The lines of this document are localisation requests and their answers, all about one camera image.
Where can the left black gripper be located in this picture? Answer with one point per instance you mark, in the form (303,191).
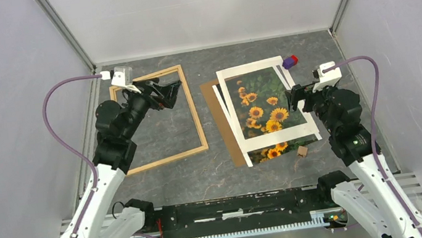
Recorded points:
(168,92)

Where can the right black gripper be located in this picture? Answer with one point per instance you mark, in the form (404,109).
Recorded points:
(299,92)

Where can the wooden picture frame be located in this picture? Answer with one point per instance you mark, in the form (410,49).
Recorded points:
(196,120)

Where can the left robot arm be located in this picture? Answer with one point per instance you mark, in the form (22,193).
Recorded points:
(116,124)

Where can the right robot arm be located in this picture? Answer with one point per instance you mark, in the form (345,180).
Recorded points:
(389,213)

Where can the sunflower photo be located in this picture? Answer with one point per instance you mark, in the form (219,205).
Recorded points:
(260,103)

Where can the purple and red block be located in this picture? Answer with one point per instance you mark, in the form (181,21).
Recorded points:
(289,62)

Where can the brown backing board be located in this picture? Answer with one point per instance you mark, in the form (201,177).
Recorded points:
(221,123)

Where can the white mat board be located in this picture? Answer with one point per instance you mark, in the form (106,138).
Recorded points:
(283,135)

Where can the small brown cube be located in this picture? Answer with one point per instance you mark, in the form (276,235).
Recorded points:
(302,151)

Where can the white paper sheet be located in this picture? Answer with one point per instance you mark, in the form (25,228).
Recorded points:
(226,113)

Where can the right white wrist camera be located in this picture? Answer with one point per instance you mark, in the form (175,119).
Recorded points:
(326,76)

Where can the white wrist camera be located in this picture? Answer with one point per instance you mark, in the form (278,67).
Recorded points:
(120,77)
(326,76)

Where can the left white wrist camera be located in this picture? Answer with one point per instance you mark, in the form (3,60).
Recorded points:
(120,77)

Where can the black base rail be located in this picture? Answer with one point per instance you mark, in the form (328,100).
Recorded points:
(234,214)

